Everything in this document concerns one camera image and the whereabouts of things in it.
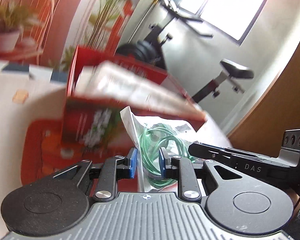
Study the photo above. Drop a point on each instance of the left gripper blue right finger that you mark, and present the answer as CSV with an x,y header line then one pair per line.
x,y
180,169

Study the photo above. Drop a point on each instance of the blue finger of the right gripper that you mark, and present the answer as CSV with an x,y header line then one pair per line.
x,y
232,150
223,157

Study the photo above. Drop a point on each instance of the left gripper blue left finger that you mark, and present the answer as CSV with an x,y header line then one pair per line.
x,y
110,172

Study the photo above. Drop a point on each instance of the clear bag with green cord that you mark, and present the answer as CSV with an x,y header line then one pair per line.
x,y
150,133

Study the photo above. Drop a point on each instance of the printed room backdrop poster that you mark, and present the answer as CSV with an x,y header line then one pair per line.
x,y
47,32

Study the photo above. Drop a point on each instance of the brown wooden board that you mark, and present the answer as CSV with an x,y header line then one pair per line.
x,y
279,110

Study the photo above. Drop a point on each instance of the orange bear mat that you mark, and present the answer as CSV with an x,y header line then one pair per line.
x,y
50,146

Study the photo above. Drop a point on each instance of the red strawberry cardboard box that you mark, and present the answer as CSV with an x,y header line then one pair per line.
x,y
101,85

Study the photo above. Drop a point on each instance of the white patterned tablecloth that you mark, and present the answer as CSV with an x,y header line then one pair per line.
x,y
31,106

